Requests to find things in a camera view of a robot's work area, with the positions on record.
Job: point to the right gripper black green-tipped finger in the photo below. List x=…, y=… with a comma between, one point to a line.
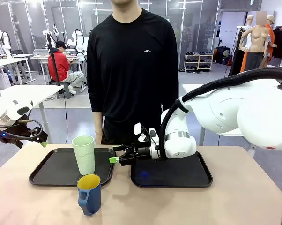
x=125, y=148
x=125, y=159

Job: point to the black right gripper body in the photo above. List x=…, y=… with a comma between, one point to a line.
x=143, y=153

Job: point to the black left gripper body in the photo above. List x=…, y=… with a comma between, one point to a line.
x=9, y=136

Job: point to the pale green tall cup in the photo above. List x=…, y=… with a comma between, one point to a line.
x=84, y=154

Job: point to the blue mug yellow inside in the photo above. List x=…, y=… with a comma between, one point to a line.
x=90, y=197

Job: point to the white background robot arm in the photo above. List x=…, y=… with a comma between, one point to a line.
x=49, y=37
x=5, y=44
x=77, y=39

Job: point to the person right forearm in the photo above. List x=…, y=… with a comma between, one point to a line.
x=98, y=126

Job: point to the person left forearm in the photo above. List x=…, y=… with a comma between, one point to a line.
x=172, y=89

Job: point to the black plastic serving tray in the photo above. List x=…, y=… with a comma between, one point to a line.
x=56, y=168
x=171, y=173

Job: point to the white table with grey leg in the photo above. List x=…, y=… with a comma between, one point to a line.
x=45, y=93

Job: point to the white background desk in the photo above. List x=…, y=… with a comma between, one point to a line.
x=7, y=62

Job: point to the seated person red jacket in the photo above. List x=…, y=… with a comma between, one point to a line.
x=61, y=68

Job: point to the person torso black sweatshirt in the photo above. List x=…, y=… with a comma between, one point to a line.
x=131, y=70

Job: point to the white shoe rack with shoes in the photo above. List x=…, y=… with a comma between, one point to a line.
x=198, y=62

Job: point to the black braided right arm sleeve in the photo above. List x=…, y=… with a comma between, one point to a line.
x=225, y=82

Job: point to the black bags pile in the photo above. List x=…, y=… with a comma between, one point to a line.
x=221, y=55

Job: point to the black tripod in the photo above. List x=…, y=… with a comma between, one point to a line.
x=235, y=58

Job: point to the beige mannequin grey trousers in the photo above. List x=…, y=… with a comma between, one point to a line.
x=255, y=47

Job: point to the white mannequin torso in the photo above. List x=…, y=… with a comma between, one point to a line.
x=249, y=23

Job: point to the mannequin in orange garment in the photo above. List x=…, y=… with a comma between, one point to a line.
x=271, y=39

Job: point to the rack of black garments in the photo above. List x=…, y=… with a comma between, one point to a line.
x=281, y=42

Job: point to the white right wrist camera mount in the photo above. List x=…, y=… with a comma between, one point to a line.
x=138, y=131

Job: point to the black camera stand pole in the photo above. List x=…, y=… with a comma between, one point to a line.
x=54, y=63

